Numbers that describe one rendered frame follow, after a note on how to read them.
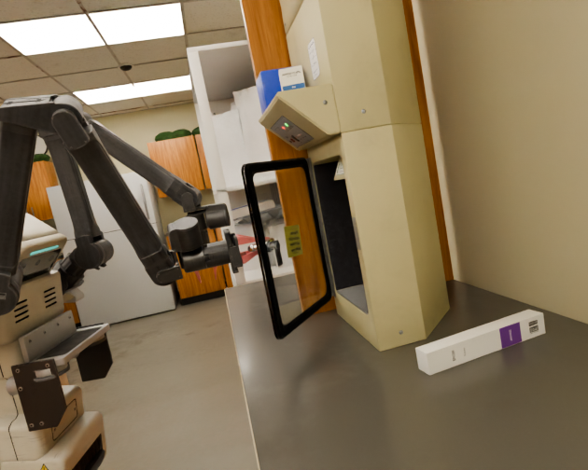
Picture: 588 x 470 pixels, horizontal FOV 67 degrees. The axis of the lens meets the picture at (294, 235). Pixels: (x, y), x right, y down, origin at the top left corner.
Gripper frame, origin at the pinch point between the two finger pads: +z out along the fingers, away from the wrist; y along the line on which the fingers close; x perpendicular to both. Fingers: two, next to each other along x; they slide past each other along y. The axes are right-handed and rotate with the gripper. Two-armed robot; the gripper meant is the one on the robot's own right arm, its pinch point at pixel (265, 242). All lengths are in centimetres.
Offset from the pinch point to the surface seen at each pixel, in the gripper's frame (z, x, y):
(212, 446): -37, 131, -120
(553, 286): 61, -19, -22
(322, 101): 15.0, -18.3, 27.7
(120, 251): -126, 470, -32
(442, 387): 21, -39, -26
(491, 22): 61, -10, 40
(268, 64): 13, 19, 46
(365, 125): 23.0, -18.3, 21.5
